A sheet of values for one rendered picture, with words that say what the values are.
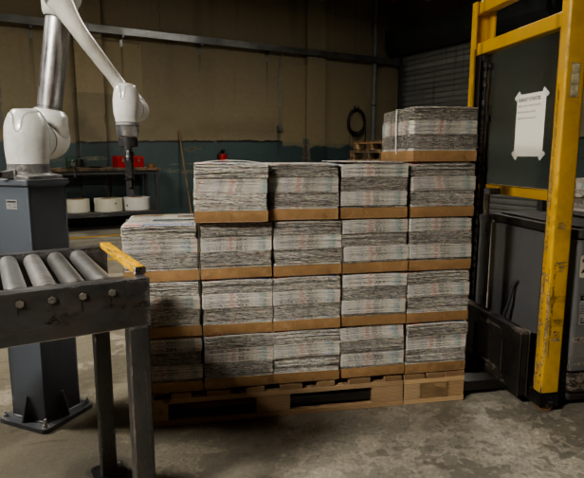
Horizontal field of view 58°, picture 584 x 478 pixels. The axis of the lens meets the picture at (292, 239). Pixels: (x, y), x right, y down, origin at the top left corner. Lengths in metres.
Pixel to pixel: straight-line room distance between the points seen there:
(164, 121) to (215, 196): 7.00
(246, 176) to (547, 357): 1.46
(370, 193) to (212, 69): 7.39
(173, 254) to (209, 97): 7.33
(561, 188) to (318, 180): 0.97
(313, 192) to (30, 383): 1.38
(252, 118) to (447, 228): 7.52
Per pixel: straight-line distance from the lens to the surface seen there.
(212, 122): 9.31
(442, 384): 2.55
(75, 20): 2.35
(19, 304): 1.30
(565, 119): 2.38
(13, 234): 2.33
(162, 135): 9.01
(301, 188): 2.14
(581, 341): 2.65
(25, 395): 2.51
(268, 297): 2.17
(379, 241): 2.24
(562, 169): 2.38
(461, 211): 2.37
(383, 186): 2.22
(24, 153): 2.28
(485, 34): 3.08
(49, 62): 2.51
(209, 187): 2.06
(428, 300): 2.39
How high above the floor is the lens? 1.10
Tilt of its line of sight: 9 degrees down
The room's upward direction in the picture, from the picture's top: straight up
